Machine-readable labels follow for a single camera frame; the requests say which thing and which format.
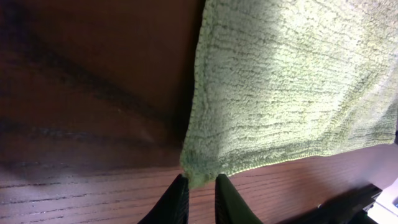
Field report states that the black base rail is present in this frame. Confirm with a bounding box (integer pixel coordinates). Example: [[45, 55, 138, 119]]
[[278, 184, 382, 224]]

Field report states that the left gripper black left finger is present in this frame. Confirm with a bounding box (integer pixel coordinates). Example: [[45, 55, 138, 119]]
[[138, 174, 189, 224]]

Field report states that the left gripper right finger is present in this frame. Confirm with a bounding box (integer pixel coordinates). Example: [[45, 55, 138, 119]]
[[215, 174, 262, 224]]

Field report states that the light green microfiber cloth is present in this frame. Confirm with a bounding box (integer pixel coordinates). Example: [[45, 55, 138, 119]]
[[180, 0, 397, 189]]

